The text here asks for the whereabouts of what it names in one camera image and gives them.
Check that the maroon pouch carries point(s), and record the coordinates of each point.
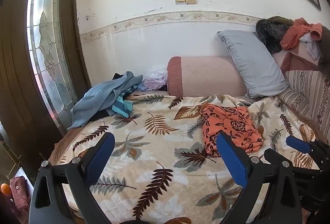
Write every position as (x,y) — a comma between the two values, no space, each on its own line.
(19,190)

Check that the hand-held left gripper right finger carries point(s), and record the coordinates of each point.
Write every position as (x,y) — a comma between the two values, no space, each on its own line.
(232,159)

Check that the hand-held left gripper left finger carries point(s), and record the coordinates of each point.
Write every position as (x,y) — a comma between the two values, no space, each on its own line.
(101,153)

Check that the blue-grey cloth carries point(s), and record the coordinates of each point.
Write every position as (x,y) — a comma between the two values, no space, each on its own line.
(103,96)

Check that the plain orange garment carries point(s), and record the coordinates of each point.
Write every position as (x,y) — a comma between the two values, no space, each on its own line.
(296,33)

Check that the teal striped garment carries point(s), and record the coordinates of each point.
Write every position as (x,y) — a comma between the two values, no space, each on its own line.
(122,107)

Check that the orange floral garment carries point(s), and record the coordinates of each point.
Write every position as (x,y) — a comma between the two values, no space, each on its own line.
(226,126)

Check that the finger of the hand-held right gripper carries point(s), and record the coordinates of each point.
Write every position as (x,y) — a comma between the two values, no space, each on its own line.
(300,145)

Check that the pink quilted sofa armrest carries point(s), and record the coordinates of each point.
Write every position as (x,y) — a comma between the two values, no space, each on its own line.
(206,75)

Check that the dark fur-trimmed coat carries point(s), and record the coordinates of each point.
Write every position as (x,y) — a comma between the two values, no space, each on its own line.
(270,33)

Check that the purple garment in plastic bag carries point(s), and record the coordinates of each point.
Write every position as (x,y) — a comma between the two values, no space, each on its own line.
(154,80)

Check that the brown door with patterned glass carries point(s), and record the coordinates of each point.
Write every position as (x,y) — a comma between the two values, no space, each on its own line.
(33,58)

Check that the orange fruit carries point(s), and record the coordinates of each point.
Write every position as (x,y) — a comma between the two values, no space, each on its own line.
(5,189)

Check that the grey pillow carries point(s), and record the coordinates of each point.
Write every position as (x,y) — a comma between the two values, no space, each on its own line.
(255,64)

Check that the white cloth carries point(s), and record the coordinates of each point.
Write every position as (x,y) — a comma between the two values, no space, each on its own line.
(310,46)

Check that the leaf print blanket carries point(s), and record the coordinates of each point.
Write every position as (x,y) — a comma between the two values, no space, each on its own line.
(159,151)

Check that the striped floral sofa cover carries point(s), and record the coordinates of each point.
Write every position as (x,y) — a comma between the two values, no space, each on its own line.
(306,89)

